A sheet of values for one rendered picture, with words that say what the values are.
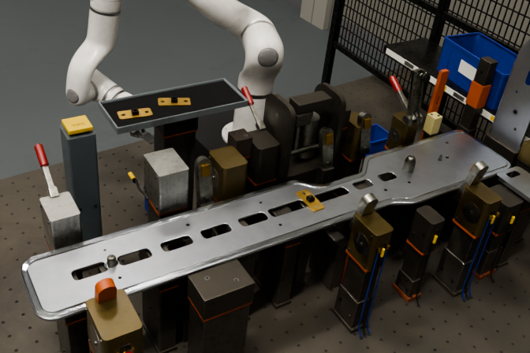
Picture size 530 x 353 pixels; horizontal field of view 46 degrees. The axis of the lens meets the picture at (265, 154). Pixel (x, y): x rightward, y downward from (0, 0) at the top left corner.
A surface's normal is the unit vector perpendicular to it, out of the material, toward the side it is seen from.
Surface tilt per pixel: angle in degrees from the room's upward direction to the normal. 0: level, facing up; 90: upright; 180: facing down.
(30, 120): 0
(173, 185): 90
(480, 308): 0
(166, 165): 0
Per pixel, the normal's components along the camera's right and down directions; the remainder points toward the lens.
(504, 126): -0.85, 0.22
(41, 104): 0.10, -0.82
